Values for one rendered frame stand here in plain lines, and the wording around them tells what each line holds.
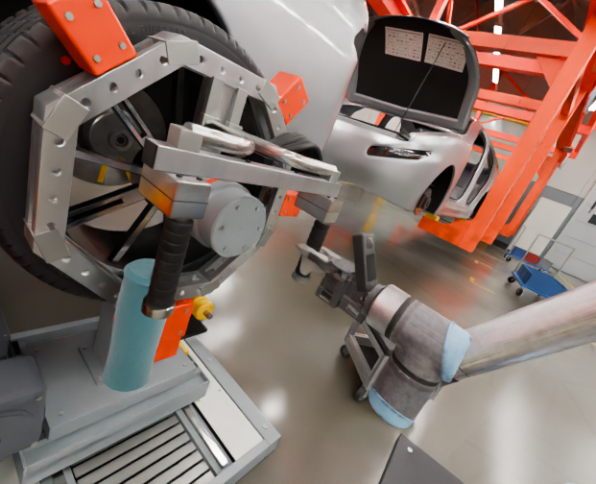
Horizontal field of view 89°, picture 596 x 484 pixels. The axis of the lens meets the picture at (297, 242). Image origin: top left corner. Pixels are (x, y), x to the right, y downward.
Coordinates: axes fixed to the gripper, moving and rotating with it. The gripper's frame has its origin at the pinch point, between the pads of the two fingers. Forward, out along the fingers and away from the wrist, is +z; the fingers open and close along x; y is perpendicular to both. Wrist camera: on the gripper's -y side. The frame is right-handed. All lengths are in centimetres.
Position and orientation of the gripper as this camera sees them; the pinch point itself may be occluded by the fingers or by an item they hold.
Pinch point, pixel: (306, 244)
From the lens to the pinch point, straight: 69.7
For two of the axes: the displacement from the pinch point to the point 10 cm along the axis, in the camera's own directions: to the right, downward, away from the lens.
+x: 6.1, -0.4, 7.9
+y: -3.5, 8.8, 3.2
